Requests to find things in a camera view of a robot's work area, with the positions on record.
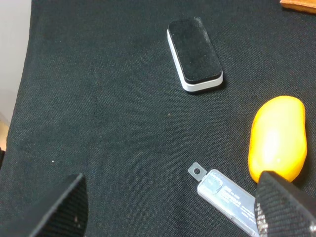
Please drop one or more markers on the black table cloth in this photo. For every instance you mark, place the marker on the black table cloth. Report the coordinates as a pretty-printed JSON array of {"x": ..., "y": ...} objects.
[{"x": 100, "y": 95}]

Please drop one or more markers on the white plastic case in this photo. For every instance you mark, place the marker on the white plastic case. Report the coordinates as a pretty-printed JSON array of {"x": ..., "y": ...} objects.
[{"x": 227, "y": 197}]

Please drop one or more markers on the black and white eraser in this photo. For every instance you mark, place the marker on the black and white eraser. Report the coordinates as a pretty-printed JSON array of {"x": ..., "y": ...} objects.
[{"x": 194, "y": 56}]

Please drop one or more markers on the orange waffle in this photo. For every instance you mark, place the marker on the orange waffle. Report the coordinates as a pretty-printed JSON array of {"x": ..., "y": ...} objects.
[{"x": 307, "y": 6}]

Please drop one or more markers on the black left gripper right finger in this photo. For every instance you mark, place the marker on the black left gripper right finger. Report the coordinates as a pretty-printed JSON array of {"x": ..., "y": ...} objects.
[{"x": 283, "y": 210}]

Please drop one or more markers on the yellow mango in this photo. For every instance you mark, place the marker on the yellow mango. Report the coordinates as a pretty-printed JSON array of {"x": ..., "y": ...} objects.
[{"x": 278, "y": 140}]

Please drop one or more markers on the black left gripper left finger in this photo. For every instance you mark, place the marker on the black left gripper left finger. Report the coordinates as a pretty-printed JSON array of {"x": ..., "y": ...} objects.
[{"x": 63, "y": 212}]

